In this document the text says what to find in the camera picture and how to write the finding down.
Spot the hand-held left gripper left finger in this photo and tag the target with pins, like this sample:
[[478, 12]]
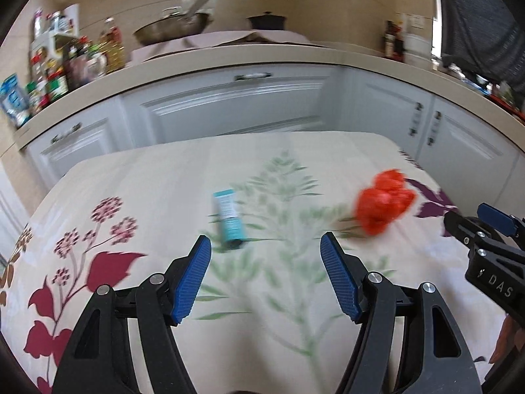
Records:
[[192, 279]]

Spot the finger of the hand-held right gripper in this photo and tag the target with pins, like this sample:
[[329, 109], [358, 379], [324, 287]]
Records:
[[463, 225], [496, 215]]

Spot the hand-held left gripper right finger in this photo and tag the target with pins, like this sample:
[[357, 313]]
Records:
[[338, 279]]

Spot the teal tube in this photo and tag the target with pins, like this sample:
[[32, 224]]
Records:
[[227, 217]]

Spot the red plastic bag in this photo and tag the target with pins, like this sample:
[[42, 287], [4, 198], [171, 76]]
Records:
[[381, 205]]

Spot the person's right hand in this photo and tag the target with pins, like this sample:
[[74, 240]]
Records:
[[505, 336]]

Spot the floral tablecloth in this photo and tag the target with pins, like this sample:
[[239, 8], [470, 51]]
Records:
[[164, 197]]

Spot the pile of small kitchen items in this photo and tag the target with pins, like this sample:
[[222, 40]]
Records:
[[484, 84]]

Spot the white kitchen cabinet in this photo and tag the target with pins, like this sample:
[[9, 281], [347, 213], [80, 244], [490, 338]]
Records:
[[246, 106]]

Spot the dark sauce bottles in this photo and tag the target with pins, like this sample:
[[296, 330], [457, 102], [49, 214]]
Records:
[[393, 43]]

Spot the dark curtain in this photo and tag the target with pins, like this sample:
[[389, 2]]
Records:
[[480, 16]]

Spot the beige stove cover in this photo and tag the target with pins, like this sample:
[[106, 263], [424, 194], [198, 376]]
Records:
[[213, 42]]

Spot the group of condiment bottles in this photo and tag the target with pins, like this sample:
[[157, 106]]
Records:
[[78, 61]]

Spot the steel wok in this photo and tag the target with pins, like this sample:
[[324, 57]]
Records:
[[172, 28]]

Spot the blue seasoning packets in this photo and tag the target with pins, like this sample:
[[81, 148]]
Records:
[[14, 100]]

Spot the black pot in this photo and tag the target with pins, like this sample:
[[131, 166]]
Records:
[[265, 21]]

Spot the wall outlet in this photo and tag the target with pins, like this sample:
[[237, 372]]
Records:
[[417, 21]]

